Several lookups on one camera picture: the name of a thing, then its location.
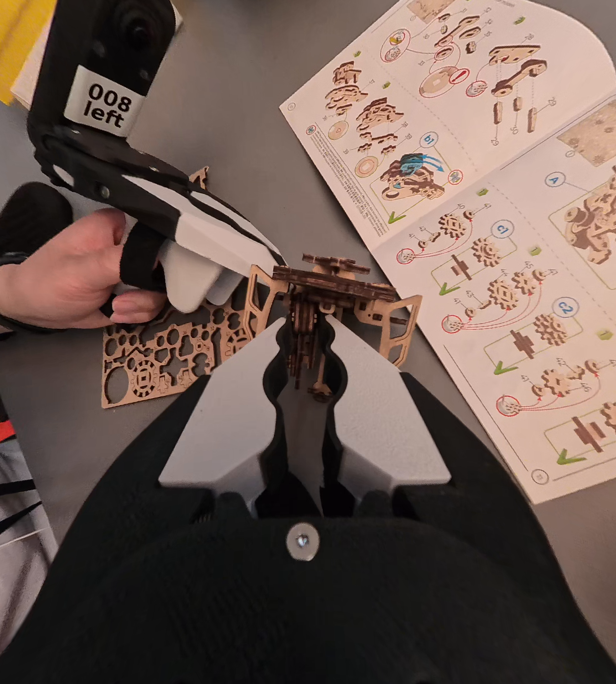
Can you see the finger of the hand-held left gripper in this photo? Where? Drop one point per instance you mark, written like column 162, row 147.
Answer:
column 211, row 240
column 238, row 224

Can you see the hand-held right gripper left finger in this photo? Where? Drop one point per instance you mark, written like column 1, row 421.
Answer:
column 217, row 427

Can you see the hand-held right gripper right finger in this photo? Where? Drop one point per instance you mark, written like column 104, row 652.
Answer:
column 388, row 427

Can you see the wooden legged model piece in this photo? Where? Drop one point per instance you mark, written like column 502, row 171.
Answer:
column 334, row 283

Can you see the wooden gear mechanism model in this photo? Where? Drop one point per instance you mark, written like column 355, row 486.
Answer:
column 308, row 342

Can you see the model instruction booklet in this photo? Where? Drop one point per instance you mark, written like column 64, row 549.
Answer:
column 500, row 213

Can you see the person's left hand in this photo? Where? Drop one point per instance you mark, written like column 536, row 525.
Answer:
column 67, row 278

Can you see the white cardboard tray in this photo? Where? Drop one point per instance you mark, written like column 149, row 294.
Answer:
column 27, row 80

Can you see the perforated wooden part sheet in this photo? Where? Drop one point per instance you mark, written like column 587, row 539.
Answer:
column 126, row 384

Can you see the black textured wrist rest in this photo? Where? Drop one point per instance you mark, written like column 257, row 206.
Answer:
column 24, row 213

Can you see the wooden sheet frame offcut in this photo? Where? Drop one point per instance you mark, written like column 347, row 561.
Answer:
column 199, row 179

